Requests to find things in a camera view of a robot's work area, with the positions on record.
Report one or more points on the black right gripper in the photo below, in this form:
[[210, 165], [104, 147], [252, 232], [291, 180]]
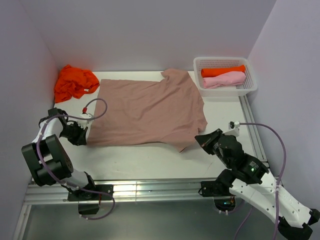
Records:
[[206, 139]]

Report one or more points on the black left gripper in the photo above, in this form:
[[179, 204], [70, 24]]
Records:
[[81, 140]]

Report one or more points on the dusty pink t-shirt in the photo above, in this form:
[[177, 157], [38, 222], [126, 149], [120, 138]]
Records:
[[169, 111]]

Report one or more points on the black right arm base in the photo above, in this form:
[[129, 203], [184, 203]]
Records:
[[224, 201]]

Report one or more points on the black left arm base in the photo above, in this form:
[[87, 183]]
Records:
[[90, 200]]

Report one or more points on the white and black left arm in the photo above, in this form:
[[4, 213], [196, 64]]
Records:
[[46, 157]]

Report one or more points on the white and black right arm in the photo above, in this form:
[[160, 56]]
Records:
[[246, 177]]

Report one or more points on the crumpled orange t-shirt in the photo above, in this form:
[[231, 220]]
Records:
[[74, 82]]

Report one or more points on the white perforated plastic basket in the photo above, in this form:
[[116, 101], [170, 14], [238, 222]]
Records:
[[249, 85]]

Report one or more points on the rolled light pink t-shirt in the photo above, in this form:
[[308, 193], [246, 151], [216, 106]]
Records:
[[227, 79]]

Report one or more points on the rolled orange t-shirt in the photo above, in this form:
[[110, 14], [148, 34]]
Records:
[[214, 72]]

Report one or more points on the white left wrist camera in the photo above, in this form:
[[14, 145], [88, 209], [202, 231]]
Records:
[[85, 119]]

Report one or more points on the aluminium frame rail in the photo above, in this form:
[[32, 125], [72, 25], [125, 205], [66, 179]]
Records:
[[156, 190]]

